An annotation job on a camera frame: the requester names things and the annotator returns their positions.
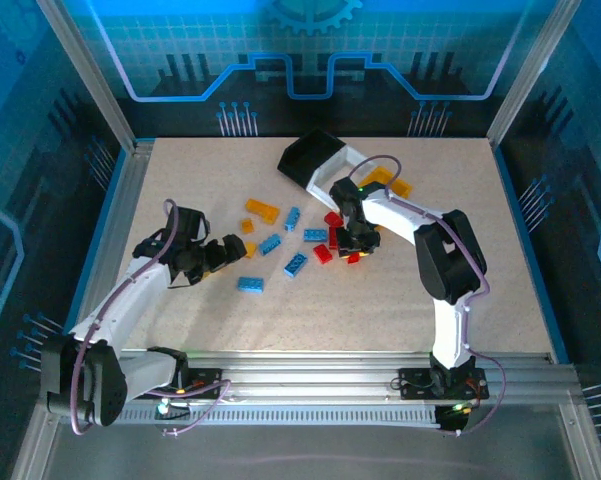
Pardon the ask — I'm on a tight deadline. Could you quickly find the large orange lego brick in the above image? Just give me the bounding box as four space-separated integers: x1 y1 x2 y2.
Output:
243 198 281 225

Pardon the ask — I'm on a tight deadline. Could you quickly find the white plastic bin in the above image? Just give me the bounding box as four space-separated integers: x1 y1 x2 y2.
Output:
303 144 376 211

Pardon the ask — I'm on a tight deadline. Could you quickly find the yellow plastic bin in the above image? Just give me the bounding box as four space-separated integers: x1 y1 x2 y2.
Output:
355 166 415 200

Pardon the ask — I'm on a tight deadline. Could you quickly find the black plastic bin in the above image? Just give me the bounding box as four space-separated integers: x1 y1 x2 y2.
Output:
276 127 349 187

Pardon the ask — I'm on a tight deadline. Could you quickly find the blue table edge trim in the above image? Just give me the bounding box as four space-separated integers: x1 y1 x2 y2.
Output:
54 147 127 364
493 144 571 365

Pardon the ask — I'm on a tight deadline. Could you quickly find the black electronics box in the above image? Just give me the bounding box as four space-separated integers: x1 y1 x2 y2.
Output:
435 402 476 435

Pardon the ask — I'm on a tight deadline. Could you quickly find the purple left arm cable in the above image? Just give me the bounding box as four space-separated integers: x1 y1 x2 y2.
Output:
69 198 232 437

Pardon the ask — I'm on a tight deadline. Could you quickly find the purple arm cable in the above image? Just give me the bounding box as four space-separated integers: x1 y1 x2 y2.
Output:
69 198 232 437
348 154 507 437

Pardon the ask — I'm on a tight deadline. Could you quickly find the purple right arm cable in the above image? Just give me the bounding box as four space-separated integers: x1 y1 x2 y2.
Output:
348 154 507 437

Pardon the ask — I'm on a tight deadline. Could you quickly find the aluminium side rail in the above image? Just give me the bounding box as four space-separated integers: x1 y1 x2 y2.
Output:
62 139 155 364

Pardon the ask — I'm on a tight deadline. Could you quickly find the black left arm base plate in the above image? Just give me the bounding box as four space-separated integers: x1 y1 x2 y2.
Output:
178 367 225 401

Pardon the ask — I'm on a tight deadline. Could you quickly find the wide aluminium frame rail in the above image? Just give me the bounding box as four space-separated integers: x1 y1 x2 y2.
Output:
119 349 581 407

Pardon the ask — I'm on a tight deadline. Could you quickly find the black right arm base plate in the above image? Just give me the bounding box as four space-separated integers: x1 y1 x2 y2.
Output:
397 367 490 401

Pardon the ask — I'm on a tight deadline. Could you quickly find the slotted grey cable duct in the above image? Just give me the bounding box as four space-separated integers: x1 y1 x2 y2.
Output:
122 403 441 427

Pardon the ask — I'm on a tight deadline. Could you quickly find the aluminium corner post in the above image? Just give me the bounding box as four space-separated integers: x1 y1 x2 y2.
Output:
35 0 137 154
486 0 584 147

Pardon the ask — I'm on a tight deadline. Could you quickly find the aluminium lower frame rail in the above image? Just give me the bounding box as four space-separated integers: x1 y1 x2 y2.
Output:
10 402 64 480
558 403 601 480

